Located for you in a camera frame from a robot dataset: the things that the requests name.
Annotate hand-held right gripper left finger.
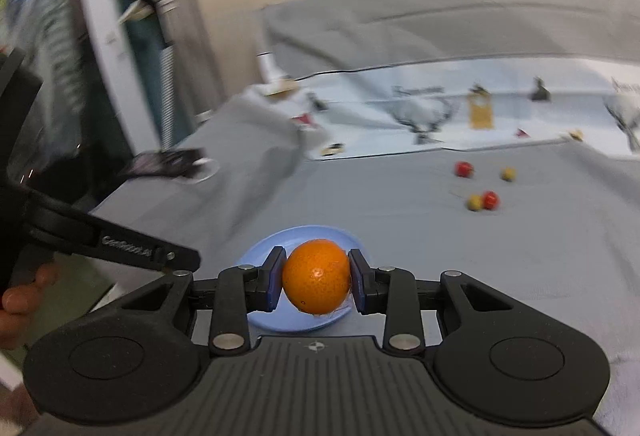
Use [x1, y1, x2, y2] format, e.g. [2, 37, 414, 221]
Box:
[90, 246, 287, 357]

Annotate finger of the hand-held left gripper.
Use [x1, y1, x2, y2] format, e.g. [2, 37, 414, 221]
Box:
[27, 196, 202, 273]

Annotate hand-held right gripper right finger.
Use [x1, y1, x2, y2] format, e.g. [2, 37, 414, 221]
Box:
[348, 249, 551, 356]

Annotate orange mandarin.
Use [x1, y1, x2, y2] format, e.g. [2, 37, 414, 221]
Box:
[281, 239, 352, 315]

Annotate blue plate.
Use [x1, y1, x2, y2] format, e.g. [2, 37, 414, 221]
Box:
[237, 225, 362, 333]

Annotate person's left hand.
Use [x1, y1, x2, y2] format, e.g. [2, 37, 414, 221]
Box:
[0, 265, 59, 351]

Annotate grey tablecloth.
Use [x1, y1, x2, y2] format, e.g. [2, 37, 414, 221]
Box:
[95, 0, 640, 436]

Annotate black smartphone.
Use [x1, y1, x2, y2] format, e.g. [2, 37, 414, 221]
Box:
[117, 149, 206, 179]

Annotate hanging clothes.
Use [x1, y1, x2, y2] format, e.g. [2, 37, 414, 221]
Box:
[0, 0, 103, 157]

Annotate teal hanging garment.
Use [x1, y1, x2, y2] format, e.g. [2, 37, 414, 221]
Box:
[124, 11, 167, 143]

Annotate white deer print cloth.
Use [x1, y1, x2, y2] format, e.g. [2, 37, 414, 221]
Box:
[255, 51, 640, 162]

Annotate grey curtain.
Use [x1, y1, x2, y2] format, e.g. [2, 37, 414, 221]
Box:
[162, 0, 227, 119]

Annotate white charging cable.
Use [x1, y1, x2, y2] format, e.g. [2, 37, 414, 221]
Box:
[192, 158, 219, 183]

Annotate white curved frame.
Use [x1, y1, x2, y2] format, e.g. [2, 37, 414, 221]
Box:
[70, 0, 167, 152]

